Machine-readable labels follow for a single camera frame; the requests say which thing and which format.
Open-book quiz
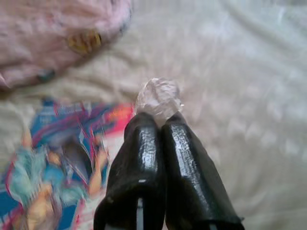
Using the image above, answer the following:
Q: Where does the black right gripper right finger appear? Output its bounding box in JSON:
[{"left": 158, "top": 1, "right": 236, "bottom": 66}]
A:
[{"left": 162, "top": 112, "right": 245, "bottom": 230}]

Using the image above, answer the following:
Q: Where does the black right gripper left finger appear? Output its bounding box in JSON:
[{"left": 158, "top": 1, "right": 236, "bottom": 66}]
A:
[{"left": 93, "top": 113, "right": 166, "bottom": 230}]

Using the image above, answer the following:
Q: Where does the clear plastic wrapper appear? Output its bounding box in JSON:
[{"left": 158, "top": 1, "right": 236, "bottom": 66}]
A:
[{"left": 133, "top": 76, "right": 185, "bottom": 126}]

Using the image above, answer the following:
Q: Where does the colourful comic book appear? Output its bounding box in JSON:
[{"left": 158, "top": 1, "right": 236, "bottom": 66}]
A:
[{"left": 0, "top": 95, "right": 135, "bottom": 230}]

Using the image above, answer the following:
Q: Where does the beige patterned bed sheet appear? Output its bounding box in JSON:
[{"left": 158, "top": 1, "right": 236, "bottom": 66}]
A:
[{"left": 0, "top": 0, "right": 307, "bottom": 230}]

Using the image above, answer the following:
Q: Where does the pink printed blanket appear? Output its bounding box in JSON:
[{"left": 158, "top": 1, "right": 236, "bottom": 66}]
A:
[{"left": 0, "top": 0, "right": 134, "bottom": 91}]

